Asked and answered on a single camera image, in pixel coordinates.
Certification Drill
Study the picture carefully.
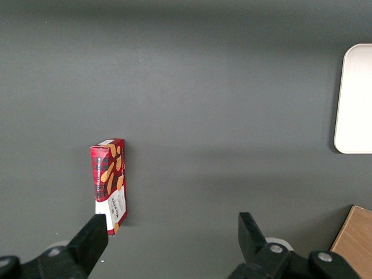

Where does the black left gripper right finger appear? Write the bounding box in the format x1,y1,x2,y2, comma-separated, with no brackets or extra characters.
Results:
228,212,364,279

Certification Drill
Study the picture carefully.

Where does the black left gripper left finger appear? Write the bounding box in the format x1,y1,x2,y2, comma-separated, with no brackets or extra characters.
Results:
0,213,109,279

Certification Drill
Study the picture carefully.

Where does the cream rectangular plastic tray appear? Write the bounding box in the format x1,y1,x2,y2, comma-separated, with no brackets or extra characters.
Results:
333,43,372,154

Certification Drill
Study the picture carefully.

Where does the red tartan shortbread box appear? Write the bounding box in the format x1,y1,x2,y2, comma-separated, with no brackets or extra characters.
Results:
90,138,128,237

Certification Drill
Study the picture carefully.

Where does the wooden two-drawer cabinet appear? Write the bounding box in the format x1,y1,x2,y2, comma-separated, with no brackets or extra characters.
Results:
330,205,372,279

